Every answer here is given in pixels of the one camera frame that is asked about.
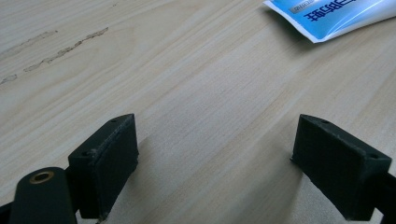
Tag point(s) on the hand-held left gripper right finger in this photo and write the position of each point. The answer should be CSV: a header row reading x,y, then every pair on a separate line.
x,y
339,168

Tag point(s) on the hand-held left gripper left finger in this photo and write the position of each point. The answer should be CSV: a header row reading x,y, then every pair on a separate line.
x,y
104,174

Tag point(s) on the blue and white tube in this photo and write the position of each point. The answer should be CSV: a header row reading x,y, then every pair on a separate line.
x,y
327,15

